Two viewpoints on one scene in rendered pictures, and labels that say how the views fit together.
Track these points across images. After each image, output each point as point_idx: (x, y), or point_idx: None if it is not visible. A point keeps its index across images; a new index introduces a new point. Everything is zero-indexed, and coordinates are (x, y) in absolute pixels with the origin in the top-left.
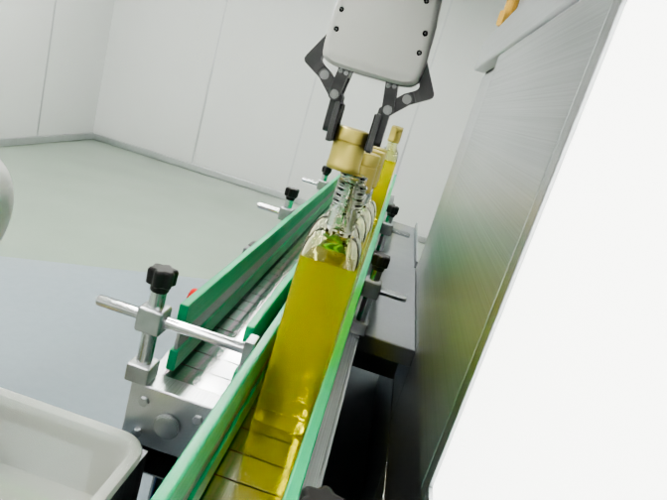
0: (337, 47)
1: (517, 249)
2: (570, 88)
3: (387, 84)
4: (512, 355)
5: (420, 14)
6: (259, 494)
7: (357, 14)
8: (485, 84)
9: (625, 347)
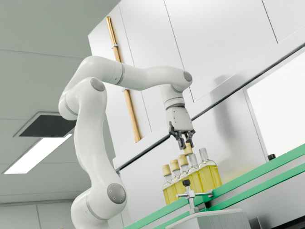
0: (177, 125)
1: (255, 124)
2: (243, 104)
3: (188, 131)
4: (271, 128)
5: (187, 115)
6: None
7: (178, 117)
8: (133, 166)
9: (287, 104)
